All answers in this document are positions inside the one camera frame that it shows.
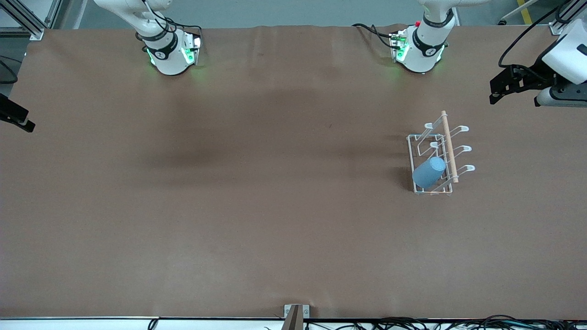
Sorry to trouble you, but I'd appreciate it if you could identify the light blue plastic cup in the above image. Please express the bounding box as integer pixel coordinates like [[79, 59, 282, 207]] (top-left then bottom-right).
[[412, 157, 446, 189]]

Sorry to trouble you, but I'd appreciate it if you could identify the brown table cover mat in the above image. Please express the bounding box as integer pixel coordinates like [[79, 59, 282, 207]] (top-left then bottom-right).
[[0, 25, 587, 320]]

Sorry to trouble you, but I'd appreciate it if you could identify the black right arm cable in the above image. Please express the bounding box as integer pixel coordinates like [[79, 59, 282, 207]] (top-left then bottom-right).
[[0, 57, 19, 85]]

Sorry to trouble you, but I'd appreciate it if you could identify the aluminium frame profile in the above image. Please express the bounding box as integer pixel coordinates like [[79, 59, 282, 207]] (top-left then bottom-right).
[[0, 0, 62, 40], [549, 0, 575, 36]]

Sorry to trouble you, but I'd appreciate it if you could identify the white wire cup holder rack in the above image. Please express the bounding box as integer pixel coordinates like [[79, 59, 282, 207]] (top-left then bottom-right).
[[406, 110, 476, 196]]

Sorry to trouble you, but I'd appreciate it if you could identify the black left base cable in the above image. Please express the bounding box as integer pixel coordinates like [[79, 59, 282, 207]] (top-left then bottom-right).
[[352, 23, 397, 49]]

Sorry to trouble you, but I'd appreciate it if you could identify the black base cable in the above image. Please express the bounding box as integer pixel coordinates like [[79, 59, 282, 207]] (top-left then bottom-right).
[[352, 23, 397, 49], [163, 15, 203, 39]]

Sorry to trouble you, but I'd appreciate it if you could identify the black right base cable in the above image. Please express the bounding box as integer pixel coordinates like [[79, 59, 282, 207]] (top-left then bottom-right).
[[163, 15, 203, 39]]

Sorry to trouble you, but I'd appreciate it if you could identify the black cable bundle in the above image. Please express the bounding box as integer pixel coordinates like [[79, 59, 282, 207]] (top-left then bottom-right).
[[264, 314, 587, 330]]

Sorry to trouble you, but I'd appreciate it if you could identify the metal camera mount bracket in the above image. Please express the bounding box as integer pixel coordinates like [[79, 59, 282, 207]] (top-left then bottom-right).
[[282, 304, 310, 330]]

